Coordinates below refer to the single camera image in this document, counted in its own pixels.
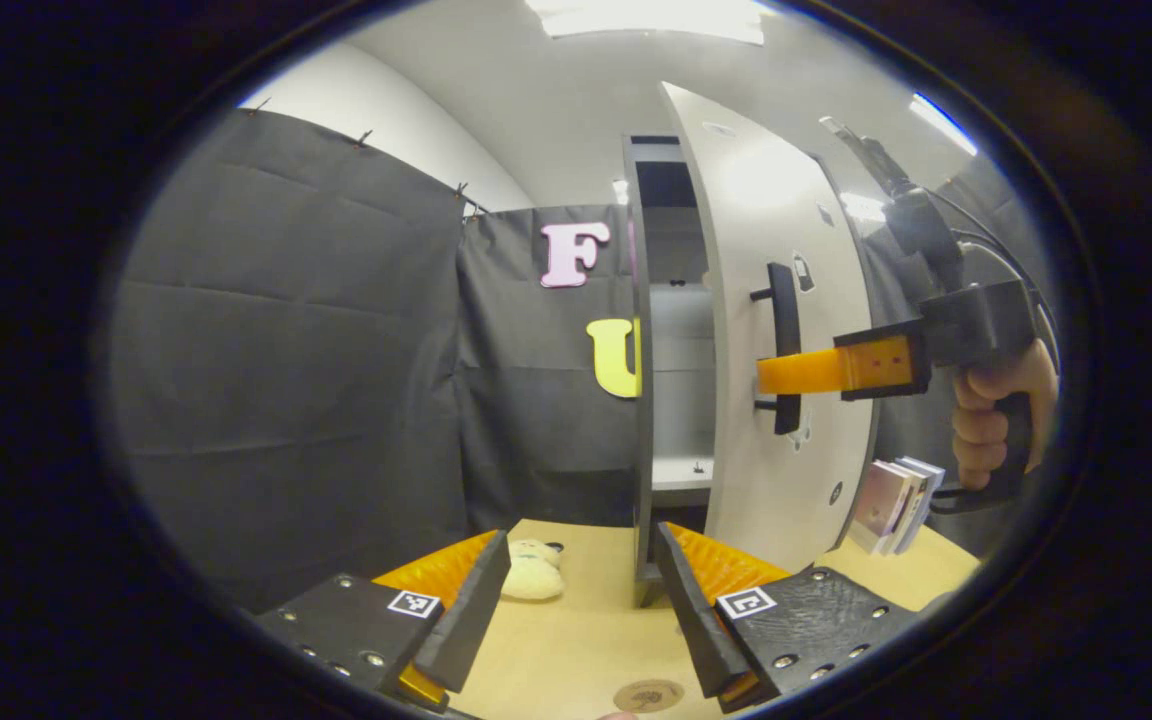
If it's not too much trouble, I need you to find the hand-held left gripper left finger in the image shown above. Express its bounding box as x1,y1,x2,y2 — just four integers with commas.
254,529,513,714

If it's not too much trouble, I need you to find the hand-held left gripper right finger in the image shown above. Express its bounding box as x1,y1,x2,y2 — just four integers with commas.
653,520,924,714

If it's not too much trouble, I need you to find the black door handle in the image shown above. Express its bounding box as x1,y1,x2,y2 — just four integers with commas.
749,262,804,437

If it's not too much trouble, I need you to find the round brown coaster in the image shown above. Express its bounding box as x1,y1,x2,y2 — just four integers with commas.
612,679,686,714

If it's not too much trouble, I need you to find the grey cabinet door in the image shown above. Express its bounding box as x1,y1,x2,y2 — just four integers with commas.
661,82,878,577

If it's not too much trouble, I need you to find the cream plush toy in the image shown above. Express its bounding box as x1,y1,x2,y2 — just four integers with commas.
500,538,568,602

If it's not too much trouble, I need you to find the pink cover book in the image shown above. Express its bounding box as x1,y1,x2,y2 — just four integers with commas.
851,460,914,553

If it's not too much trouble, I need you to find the white spine book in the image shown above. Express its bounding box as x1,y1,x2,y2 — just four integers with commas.
881,460,932,556

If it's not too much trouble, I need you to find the black backdrop cloth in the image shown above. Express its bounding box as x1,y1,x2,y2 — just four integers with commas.
101,105,1062,613

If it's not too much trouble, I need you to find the black cable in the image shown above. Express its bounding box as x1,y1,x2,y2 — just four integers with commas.
921,185,1058,341

